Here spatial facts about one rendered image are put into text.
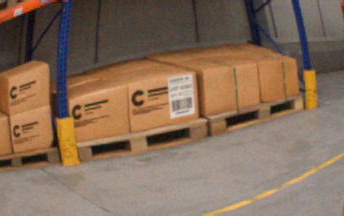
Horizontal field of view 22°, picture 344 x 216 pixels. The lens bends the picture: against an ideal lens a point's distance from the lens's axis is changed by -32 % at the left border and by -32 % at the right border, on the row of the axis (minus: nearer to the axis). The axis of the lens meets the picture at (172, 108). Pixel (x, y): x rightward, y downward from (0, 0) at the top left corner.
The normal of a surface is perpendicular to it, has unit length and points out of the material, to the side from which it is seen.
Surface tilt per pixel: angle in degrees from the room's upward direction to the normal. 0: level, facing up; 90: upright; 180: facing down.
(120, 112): 90
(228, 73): 89
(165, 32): 90
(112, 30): 90
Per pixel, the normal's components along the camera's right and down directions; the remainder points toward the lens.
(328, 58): 0.54, 0.15
